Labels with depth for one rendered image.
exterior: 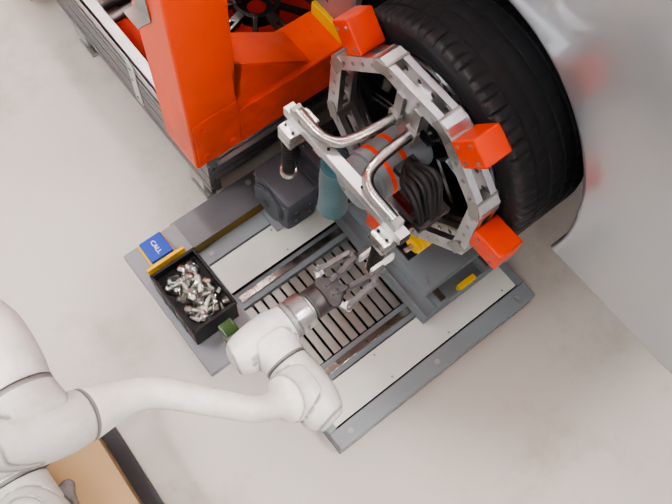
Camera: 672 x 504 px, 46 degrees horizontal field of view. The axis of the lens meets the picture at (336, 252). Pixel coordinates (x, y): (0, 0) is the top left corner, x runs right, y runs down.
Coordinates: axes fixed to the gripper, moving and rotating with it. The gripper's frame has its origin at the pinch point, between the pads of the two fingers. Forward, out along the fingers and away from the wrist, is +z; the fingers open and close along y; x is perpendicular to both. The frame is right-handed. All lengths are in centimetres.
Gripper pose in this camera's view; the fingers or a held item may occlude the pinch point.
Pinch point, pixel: (376, 257)
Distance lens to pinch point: 187.0
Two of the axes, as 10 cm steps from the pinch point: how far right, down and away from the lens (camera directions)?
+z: 7.8, -5.6, 2.8
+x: 0.5, -3.9, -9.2
